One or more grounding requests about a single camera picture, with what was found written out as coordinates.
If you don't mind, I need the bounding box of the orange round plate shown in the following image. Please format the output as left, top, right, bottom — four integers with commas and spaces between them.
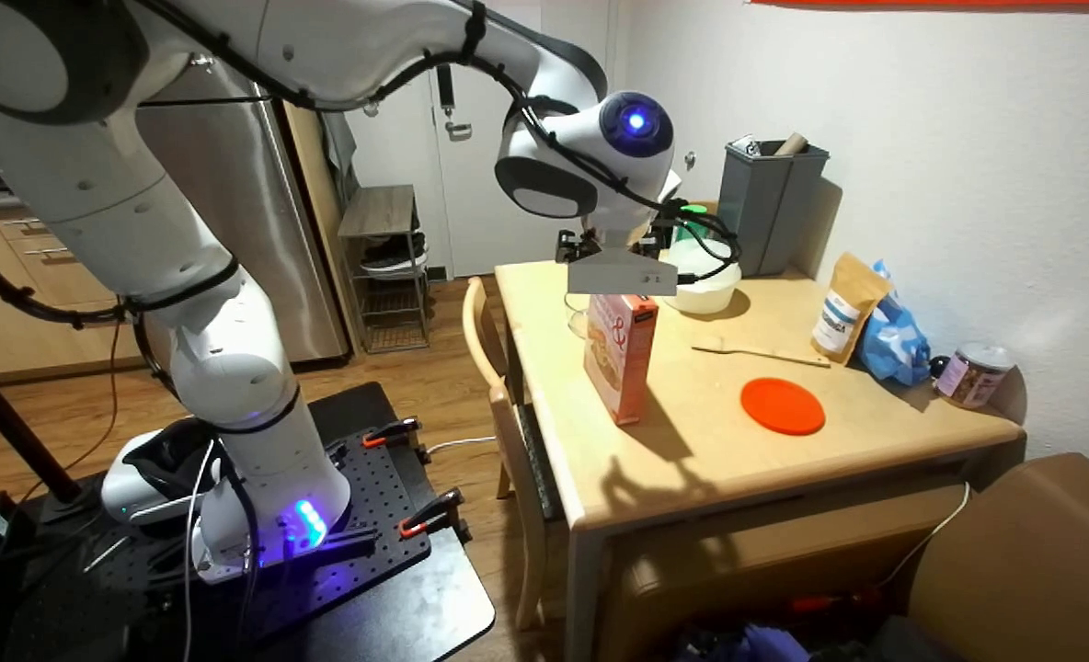
739, 377, 828, 439

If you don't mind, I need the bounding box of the purple cloth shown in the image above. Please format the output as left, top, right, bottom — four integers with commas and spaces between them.
669, 618, 815, 662

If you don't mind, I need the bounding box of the light wooden table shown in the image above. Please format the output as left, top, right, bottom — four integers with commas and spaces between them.
490, 257, 1031, 662

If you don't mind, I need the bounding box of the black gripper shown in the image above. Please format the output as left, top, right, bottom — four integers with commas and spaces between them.
557, 225, 607, 266

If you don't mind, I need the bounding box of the white jar blue label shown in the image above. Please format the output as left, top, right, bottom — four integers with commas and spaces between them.
810, 290, 866, 360

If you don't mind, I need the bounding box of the orange black clamp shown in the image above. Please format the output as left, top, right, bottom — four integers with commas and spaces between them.
358, 417, 425, 453
392, 487, 468, 546

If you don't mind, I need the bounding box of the wooden drawer cabinet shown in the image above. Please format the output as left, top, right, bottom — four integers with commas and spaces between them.
0, 208, 142, 383

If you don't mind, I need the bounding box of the small wooden shelf unit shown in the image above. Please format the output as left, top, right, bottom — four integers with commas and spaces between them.
333, 182, 435, 360

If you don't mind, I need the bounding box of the pink cereal box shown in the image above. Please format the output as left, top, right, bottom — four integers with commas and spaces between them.
580, 290, 661, 429

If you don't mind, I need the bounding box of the stainless steel fridge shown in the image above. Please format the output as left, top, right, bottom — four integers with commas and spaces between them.
136, 52, 358, 373

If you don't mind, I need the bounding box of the gray plastic bin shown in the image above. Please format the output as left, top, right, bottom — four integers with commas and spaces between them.
712, 129, 845, 280

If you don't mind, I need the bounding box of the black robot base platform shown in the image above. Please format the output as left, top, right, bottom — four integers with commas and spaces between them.
0, 379, 499, 662

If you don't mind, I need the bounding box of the blue snack bag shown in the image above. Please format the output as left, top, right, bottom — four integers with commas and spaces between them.
853, 262, 938, 389

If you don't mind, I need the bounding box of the thin wooden stick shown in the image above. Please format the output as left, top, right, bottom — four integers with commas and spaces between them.
689, 339, 839, 373

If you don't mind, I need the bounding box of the black tripod pole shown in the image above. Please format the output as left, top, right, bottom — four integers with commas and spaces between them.
0, 339, 81, 509

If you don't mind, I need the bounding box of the pink tub with lid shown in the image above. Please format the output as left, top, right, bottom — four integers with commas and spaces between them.
929, 339, 1020, 411

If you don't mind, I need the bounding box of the wooden slat-back chair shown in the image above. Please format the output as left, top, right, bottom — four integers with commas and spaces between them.
460, 271, 568, 642

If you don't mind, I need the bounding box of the white door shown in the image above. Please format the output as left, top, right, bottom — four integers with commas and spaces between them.
425, 60, 613, 280

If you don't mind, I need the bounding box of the white cable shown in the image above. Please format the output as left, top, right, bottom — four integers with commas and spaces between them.
424, 433, 499, 460

